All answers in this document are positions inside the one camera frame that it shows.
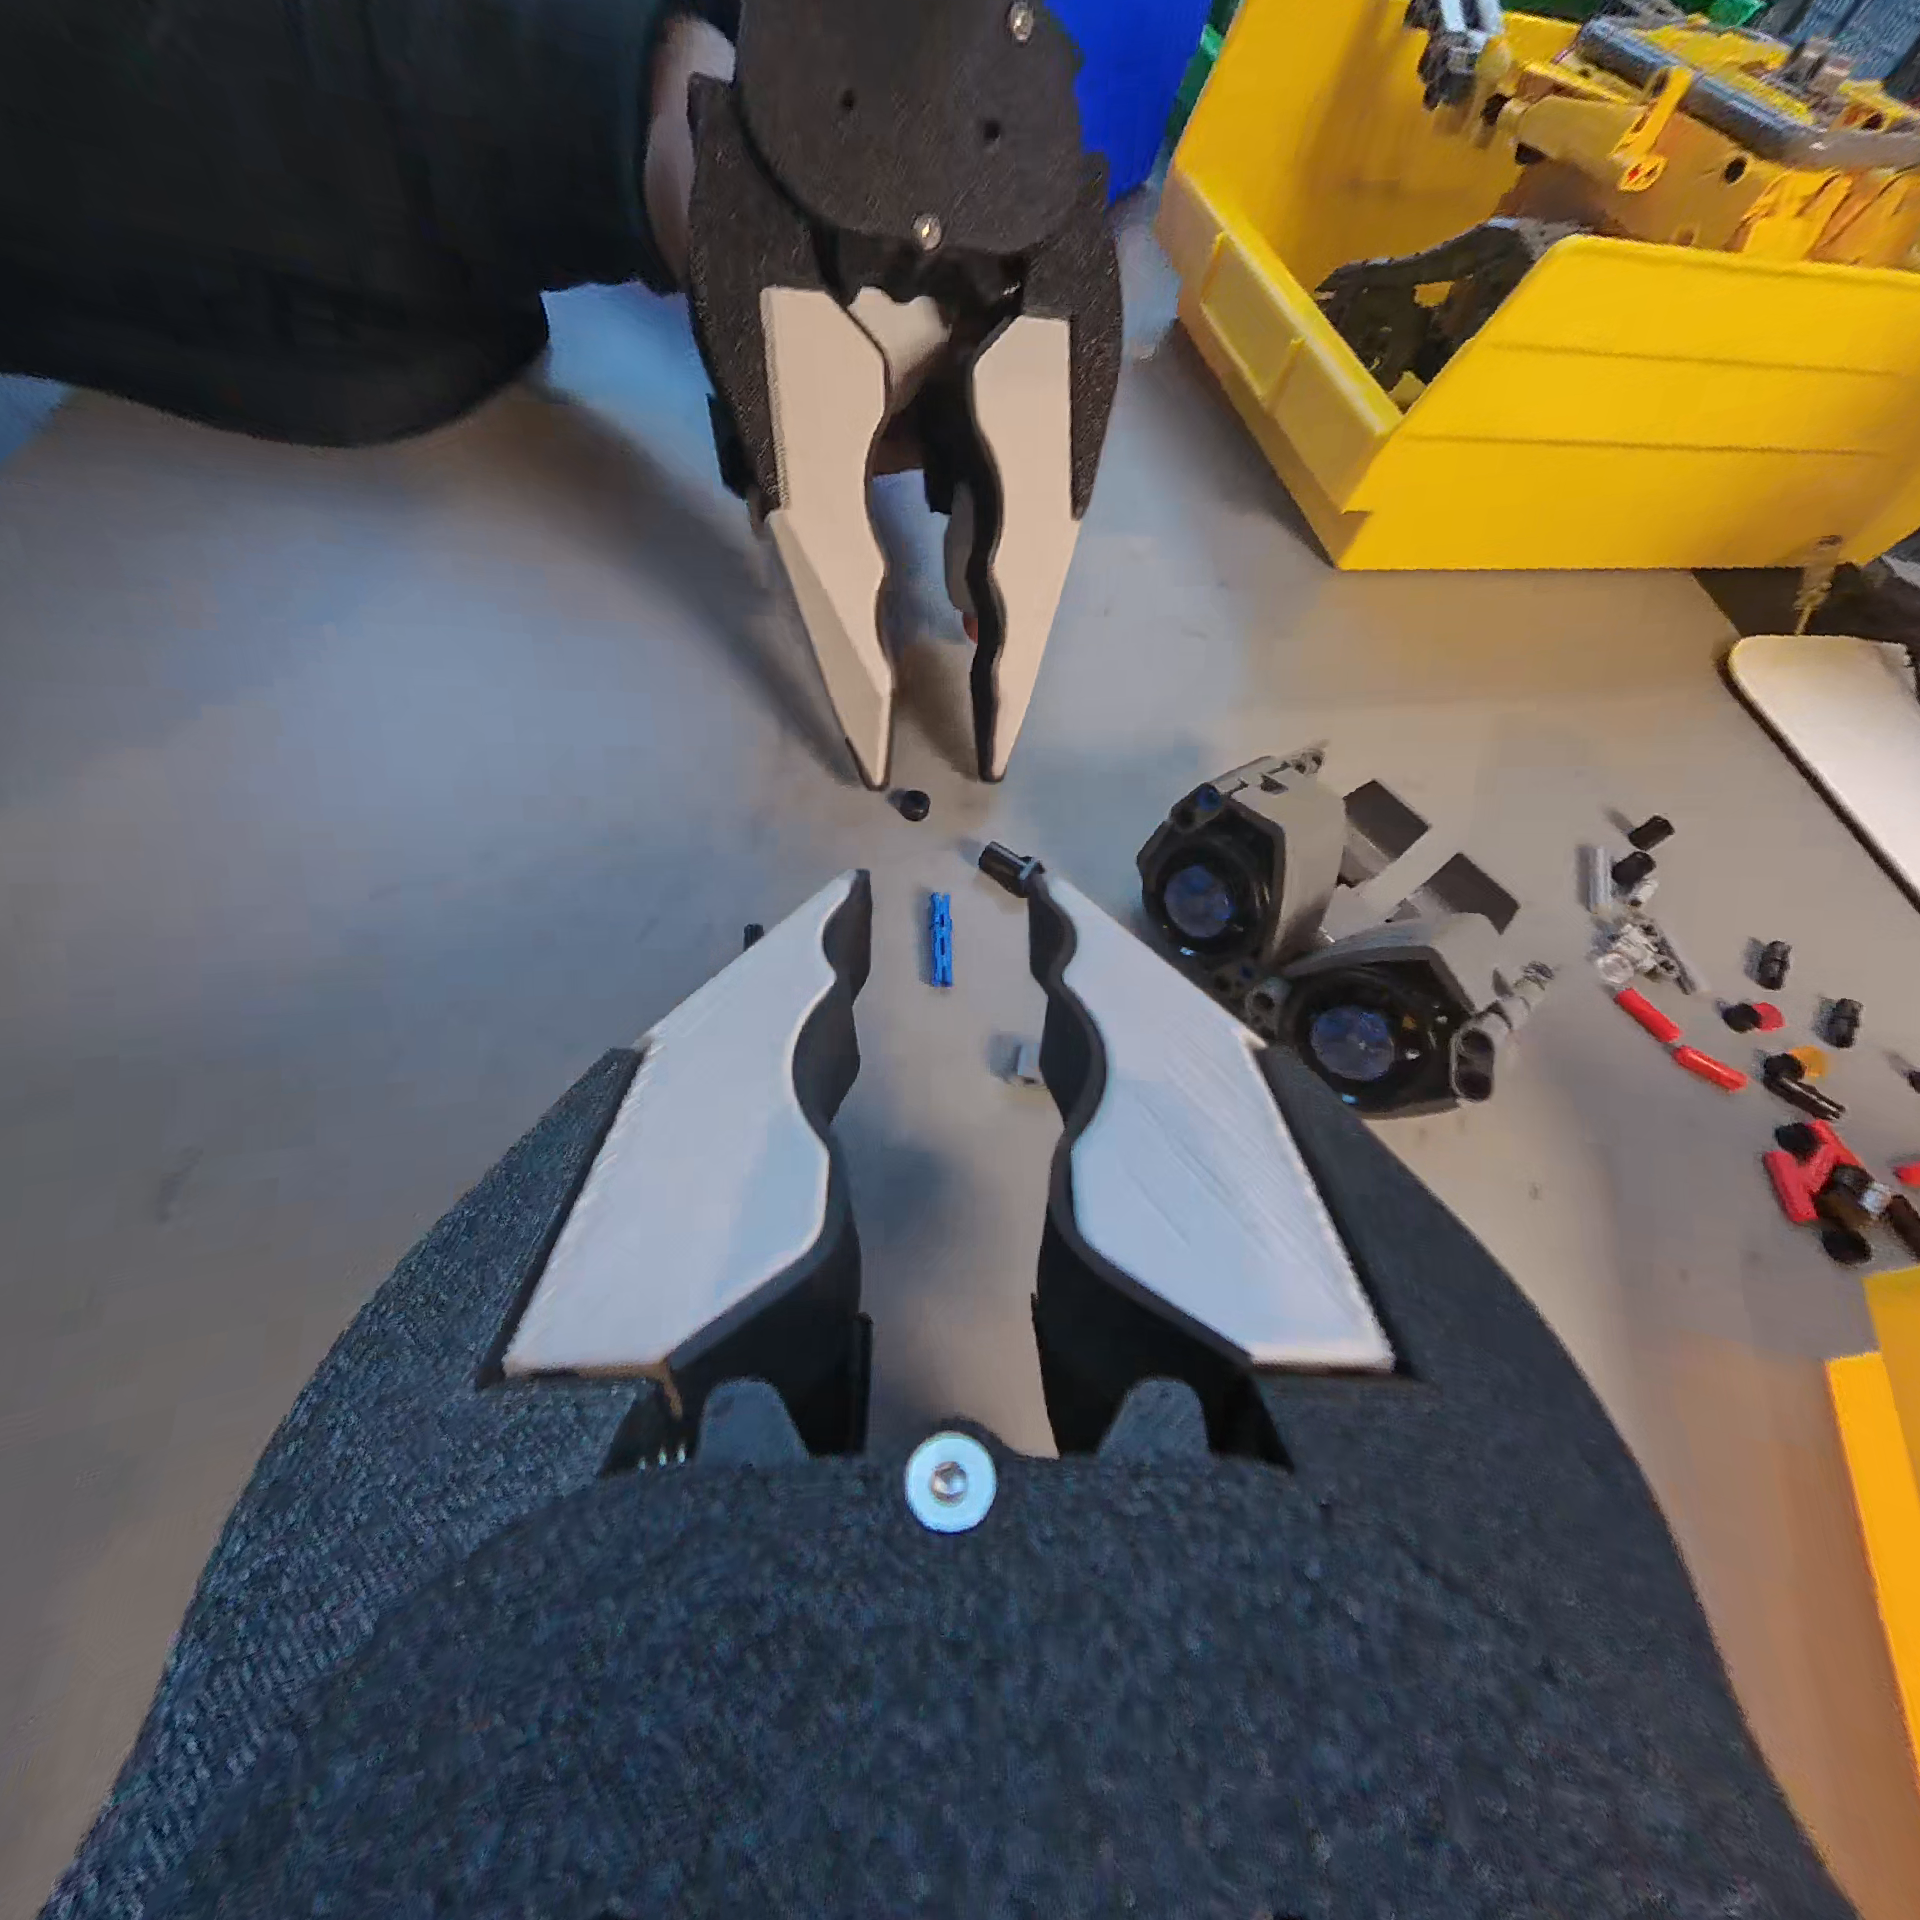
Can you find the grey toy brick engine assembly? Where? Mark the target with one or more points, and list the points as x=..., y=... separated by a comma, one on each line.
x=1394, y=961

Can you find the black brick pin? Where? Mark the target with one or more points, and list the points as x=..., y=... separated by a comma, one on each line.
x=1010, y=867

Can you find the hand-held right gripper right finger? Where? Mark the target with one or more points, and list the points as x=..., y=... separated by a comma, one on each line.
x=1231, y=1200

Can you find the dark grey short brick beam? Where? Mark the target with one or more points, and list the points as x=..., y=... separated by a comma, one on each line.
x=1018, y=1058

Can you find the blue brick pin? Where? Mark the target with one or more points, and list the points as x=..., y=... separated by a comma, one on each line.
x=941, y=937

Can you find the yellow open-front storage bin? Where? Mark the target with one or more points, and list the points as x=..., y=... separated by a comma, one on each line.
x=1882, y=1471

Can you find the person's left forearm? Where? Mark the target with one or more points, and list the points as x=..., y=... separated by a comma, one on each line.
x=300, y=194

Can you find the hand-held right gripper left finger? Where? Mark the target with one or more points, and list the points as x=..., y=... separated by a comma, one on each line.
x=676, y=1200

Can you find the yellow storage bin with ledge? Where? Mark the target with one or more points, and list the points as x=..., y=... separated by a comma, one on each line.
x=1622, y=450

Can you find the white rounded flat plate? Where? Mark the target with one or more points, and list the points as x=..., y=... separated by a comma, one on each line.
x=1846, y=721

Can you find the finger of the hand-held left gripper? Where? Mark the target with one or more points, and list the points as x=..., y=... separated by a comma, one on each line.
x=1036, y=480
x=820, y=480

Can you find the blue storage bin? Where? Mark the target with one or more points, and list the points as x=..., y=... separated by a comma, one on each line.
x=1126, y=89

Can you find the pile of small brick parts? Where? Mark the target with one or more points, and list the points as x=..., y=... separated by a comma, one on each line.
x=1646, y=1016

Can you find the grey desk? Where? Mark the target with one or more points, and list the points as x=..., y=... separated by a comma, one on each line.
x=375, y=750

